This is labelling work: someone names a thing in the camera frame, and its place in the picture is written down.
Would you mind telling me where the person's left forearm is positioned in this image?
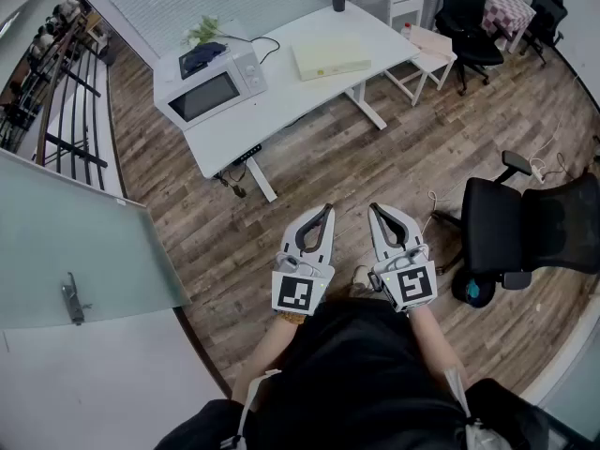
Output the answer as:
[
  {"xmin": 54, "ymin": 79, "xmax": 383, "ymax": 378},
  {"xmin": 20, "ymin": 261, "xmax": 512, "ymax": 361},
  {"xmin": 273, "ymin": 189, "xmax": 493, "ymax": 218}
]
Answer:
[{"xmin": 232, "ymin": 314, "xmax": 306, "ymax": 402}]

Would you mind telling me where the black microwave power cable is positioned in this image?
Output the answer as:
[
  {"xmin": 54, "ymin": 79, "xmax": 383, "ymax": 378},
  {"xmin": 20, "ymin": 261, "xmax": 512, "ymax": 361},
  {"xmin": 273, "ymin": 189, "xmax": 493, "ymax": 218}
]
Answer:
[{"xmin": 219, "ymin": 35, "xmax": 281, "ymax": 68}]

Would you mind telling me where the artificial green flower bunch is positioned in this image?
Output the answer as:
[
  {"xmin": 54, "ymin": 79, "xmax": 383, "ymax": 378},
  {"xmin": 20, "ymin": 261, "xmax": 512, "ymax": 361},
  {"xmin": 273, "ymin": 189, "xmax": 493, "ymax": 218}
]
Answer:
[{"xmin": 181, "ymin": 14, "xmax": 249, "ymax": 49}]

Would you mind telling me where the person's right forearm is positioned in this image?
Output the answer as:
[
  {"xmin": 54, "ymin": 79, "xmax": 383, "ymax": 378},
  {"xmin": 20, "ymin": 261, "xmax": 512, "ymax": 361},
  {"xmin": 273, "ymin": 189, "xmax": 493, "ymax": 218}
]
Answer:
[{"xmin": 407, "ymin": 305, "xmax": 470, "ymax": 388}]

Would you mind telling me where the white right shoulder strap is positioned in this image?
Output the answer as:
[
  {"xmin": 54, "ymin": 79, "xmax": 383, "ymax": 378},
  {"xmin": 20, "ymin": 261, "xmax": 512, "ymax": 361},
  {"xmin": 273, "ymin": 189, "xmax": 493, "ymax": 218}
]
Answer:
[{"xmin": 442, "ymin": 366, "xmax": 512, "ymax": 450}]

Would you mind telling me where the table with checkered cloth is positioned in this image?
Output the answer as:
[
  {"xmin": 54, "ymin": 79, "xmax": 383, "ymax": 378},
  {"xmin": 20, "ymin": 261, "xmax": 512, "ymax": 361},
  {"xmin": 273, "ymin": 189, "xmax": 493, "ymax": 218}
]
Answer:
[{"xmin": 482, "ymin": 0, "xmax": 537, "ymax": 54}]

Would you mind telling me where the black power cable with adapter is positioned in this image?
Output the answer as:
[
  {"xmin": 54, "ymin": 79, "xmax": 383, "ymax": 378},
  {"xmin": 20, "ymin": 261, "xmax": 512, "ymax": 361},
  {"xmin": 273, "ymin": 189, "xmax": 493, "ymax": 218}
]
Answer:
[{"xmin": 213, "ymin": 161, "xmax": 248, "ymax": 200}]

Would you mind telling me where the pale yellow box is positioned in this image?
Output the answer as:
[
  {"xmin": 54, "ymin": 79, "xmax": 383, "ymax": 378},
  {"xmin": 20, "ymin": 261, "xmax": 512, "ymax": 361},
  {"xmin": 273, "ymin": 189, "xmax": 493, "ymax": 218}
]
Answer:
[{"xmin": 290, "ymin": 35, "xmax": 372, "ymax": 83}]

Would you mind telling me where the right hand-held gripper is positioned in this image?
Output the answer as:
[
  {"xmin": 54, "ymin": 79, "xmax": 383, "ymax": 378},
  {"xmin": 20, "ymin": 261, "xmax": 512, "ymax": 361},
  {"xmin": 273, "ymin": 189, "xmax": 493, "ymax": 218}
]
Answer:
[{"xmin": 367, "ymin": 202, "xmax": 440, "ymax": 313}]

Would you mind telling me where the metal door handle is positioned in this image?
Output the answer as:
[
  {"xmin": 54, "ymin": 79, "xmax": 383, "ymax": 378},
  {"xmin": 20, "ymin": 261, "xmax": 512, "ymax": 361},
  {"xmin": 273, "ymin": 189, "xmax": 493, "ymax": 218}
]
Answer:
[{"xmin": 60, "ymin": 272, "xmax": 88, "ymax": 326}]

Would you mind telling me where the white wooden chair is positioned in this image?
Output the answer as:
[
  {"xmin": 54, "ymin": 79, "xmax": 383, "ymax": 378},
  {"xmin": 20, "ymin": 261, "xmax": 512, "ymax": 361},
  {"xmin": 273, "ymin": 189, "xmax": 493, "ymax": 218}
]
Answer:
[{"xmin": 383, "ymin": 0, "xmax": 458, "ymax": 107}]

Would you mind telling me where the white floor cable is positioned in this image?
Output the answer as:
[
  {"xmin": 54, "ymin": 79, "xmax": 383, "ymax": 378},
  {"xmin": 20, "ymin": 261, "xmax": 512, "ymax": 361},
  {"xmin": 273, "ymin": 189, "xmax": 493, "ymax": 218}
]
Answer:
[{"xmin": 533, "ymin": 72, "xmax": 587, "ymax": 163}]

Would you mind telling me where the white shoulder strap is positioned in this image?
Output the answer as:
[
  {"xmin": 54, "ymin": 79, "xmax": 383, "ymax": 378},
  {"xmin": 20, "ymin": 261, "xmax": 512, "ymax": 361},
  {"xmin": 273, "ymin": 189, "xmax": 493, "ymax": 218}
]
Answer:
[
  {"xmin": 219, "ymin": 367, "xmax": 282, "ymax": 450},
  {"xmin": 442, "ymin": 366, "xmax": 512, "ymax": 450}
]

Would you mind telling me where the white desk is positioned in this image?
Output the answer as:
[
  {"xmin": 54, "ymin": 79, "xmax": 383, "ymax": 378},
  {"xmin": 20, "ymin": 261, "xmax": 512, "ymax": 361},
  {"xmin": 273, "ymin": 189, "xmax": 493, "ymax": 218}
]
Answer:
[{"xmin": 153, "ymin": 0, "xmax": 421, "ymax": 203}]

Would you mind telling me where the black stair railing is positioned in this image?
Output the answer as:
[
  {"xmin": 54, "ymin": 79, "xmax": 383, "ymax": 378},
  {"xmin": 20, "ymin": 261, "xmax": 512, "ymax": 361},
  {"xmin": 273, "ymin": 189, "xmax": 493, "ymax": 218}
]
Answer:
[{"xmin": 0, "ymin": 16, "xmax": 109, "ymax": 191}]

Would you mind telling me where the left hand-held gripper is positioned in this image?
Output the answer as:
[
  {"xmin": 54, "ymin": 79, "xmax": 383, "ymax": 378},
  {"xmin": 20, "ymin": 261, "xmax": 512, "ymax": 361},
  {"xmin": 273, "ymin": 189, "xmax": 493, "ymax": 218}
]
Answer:
[{"xmin": 271, "ymin": 202, "xmax": 337, "ymax": 317}]

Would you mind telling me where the black floor cable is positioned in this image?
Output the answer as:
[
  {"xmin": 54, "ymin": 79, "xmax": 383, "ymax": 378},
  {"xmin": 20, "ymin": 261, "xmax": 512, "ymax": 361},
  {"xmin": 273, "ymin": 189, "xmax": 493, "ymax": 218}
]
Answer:
[{"xmin": 544, "ymin": 151, "xmax": 571, "ymax": 178}]

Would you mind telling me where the person's right shoe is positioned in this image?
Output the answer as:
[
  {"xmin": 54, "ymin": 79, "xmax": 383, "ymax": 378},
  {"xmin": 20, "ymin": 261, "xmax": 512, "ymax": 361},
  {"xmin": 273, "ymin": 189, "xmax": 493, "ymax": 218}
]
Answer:
[{"xmin": 351, "ymin": 264, "xmax": 375, "ymax": 297}]

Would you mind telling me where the person's black clothed torso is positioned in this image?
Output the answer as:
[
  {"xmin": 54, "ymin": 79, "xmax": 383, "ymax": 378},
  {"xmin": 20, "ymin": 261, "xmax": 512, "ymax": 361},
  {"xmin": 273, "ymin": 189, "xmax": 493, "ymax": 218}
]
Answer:
[{"xmin": 154, "ymin": 297, "xmax": 549, "ymax": 450}]

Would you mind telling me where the beige flat board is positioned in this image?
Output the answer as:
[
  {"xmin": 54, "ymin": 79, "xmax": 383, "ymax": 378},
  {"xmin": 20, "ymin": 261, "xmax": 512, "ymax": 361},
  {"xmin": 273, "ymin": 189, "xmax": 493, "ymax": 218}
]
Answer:
[{"xmin": 409, "ymin": 24, "xmax": 454, "ymax": 58}]

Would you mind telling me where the frosted glass door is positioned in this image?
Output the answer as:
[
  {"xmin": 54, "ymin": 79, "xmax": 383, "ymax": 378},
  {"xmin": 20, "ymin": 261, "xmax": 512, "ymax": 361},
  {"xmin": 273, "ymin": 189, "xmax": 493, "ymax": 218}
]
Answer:
[{"xmin": 0, "ymin": 147, "xmax": 192, "ymax": 331}]

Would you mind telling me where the white left shoulder strap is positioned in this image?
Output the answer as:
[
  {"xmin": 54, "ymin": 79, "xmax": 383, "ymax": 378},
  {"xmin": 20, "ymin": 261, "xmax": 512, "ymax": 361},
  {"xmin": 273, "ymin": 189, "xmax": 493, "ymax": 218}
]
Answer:
[{"xmin": 219, "ymin": 367, "xmax": 282, "ymax": 450}]

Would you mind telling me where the white microwave oven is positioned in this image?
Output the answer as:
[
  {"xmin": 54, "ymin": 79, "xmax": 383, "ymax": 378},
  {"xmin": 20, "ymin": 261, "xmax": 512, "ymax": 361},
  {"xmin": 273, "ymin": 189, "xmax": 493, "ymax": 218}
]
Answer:
[{"xmin": 153, "ymin": 47, "xmax": 269, "ymax": 133}]

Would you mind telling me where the black desk control panel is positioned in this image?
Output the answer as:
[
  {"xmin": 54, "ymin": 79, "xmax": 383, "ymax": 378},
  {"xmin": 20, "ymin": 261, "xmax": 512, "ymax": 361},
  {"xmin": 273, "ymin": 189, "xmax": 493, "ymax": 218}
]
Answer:
[{"xmin": 232, "ymin": 142, "xmax": 263, "ymax": 166}]

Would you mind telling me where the black mesh office chair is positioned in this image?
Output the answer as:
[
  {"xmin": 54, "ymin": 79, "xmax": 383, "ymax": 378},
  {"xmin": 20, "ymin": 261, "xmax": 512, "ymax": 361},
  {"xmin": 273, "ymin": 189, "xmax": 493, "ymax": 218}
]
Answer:
[{"xmin": 430, "ymin": 150, "xmax": 600, "ymax": 308}]

